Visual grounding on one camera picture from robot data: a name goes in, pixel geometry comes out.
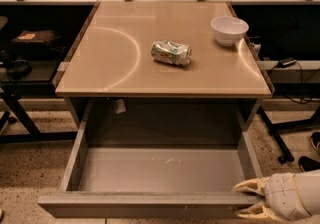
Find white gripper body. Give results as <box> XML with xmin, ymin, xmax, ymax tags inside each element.
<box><xmin>264</xmin><ymin>173</ymin><xmax>310</xmax><ymax>221</ymax></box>

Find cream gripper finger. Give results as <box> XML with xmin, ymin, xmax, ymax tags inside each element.
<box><xmin>233</xmin><ymin>177</ymin><xmax>268</xmax><ymax>196</ymax></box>
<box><xmin>234</xmin><ymin>202</ymin><xmax>278</xmax><ymax>220</ymax></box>

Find grey top drawer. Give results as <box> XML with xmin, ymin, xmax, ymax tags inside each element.
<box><xmin>38</xmin><ymin>99</ymin><xmax>261</xmax><ymax>219</ymax></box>

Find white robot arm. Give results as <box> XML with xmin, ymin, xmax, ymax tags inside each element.
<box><xmin>233</xmin><ymin>170</ymin><xmax>320</xmax><ymax>221</ymax></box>

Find grey drawer cabinet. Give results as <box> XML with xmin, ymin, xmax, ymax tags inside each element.
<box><xmin>57</xmin><ymin>1</ymin><xmax>272</xmax><ymax>148</ymax></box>

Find black white sneaker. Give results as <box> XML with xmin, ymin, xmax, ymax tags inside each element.
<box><xmin>298</xmin><ymin>156</ymin><xmax>320</xmax><ymax>172</ymax></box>

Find black table leg bar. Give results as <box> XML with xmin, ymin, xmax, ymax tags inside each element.
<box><xmin>258</xmin><ymin>107</ymin><xmax>294</xmax><ymax>164</ymax></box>

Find black power adapter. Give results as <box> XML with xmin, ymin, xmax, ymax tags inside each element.
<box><xmin>277</xmin><ymin>57</ymin><xmax>296</xmax><ymax>68</ymax></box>

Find white bowl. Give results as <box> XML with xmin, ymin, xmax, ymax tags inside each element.
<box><xmin>211</xmin><ymin>16</ymin><xmax>249</xmax><ymax>46</ymax></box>

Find crushed green soda can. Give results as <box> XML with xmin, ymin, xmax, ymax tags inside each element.
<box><xmin>151</xmin><ymin>40</ymin><xmax>192</xmax><ymax>66</ymax></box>

